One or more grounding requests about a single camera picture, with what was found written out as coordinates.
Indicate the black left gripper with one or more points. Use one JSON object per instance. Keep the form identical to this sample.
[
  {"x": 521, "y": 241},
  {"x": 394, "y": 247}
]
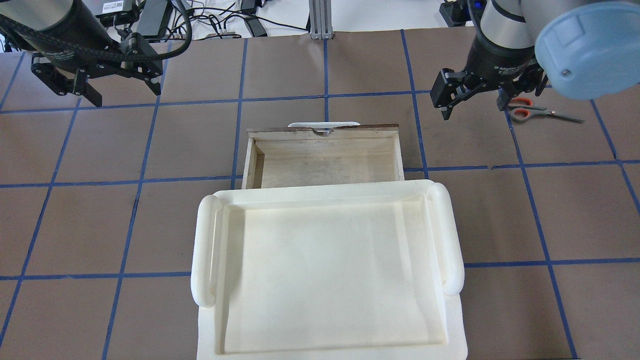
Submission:
[{"x": 75, "y": 48}]

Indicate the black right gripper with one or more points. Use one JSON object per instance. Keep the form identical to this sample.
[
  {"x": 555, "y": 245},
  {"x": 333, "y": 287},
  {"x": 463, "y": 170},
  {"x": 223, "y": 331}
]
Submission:
[{"x": 492, "y": 61}]

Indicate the grey orange handled scissors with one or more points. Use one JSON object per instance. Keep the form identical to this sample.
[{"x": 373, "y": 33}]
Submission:
[{"x": 522, "y": 109}]

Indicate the wooden drawer with white handle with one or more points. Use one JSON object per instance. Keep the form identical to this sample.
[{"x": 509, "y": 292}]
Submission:
[{"x": 322, "y": 153}]

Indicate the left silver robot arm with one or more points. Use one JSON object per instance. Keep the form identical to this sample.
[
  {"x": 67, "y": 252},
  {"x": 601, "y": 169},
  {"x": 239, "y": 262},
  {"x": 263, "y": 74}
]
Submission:
[{"x": 24, "y": 18}]

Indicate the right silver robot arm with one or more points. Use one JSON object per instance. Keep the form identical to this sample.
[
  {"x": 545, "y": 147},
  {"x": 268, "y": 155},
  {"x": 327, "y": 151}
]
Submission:
[{"x": 584, "y": 49}]

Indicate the black electronics box with label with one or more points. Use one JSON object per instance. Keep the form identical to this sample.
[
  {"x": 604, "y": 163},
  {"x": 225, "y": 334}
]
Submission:
[{"x": 114, "y": 12}]

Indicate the black power adapter brick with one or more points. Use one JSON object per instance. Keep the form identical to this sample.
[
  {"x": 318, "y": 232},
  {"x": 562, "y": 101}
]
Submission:
[{"x": 154, "y": 18}]

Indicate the black power adapter small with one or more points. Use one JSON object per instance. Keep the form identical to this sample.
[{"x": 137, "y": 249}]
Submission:
[{"x": 255, "y": 27}]

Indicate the aluminium frame post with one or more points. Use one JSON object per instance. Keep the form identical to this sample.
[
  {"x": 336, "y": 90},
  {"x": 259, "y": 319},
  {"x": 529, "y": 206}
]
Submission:
[{"x": 320, "y": 19}]

